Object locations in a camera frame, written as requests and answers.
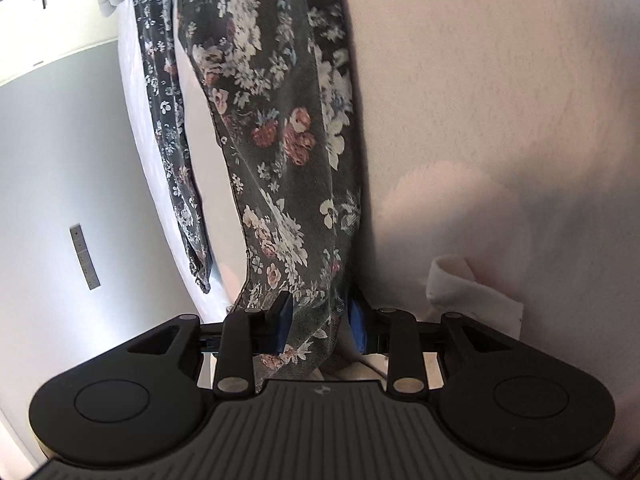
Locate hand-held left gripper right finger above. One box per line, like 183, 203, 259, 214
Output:
349, 286, 516, 402

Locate white folded cloth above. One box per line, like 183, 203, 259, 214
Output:
426, 255, 524, 338

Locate cream white cloth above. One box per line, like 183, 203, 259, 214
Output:
116, 0, 640, 480

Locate grey wall outlet plate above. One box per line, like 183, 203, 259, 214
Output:
69, 223, 101, 291

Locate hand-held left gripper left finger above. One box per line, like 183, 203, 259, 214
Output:
126, 292, 294, 400

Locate dark floral pants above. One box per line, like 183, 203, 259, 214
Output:
123, 0, 364, 396

